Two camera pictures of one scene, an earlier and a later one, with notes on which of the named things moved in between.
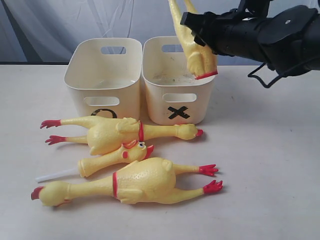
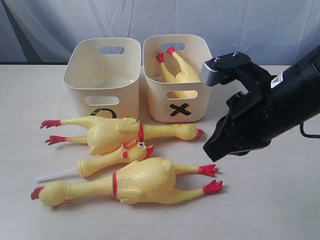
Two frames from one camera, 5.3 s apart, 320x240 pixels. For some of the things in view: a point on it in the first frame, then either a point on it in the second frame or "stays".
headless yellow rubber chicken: (202, 62) to (187, 75)
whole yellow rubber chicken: (105, 135) stays
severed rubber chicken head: (131, 151) stays
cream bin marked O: (103, 77) stays
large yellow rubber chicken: (145, 180) stays
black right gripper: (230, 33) to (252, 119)
